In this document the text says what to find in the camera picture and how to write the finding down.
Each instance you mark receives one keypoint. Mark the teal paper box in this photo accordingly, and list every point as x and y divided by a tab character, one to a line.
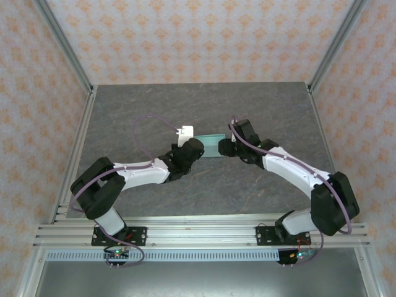
212	145

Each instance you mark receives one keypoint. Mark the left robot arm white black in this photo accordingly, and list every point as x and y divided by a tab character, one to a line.
99	191

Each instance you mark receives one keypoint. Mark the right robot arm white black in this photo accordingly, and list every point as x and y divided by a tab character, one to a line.
334	204

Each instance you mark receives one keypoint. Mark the aluminium mounting beam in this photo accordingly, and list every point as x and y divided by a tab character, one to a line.
201	236

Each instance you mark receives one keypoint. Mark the circuit board with LEDs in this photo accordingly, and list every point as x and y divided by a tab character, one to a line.
117	254
301	255

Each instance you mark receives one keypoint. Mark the grey metal sheet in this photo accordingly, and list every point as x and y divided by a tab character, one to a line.
198	278

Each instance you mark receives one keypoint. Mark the aluminium table side rail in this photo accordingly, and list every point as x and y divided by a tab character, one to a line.
327	139
75	154

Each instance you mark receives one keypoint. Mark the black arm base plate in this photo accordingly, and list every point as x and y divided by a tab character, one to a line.
266	235
139	236

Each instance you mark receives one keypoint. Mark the aluminium frame post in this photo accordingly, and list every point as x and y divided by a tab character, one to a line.
66	46
335	46

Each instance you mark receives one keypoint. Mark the aluminium frame leg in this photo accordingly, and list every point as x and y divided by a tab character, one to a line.
31	275
369	275

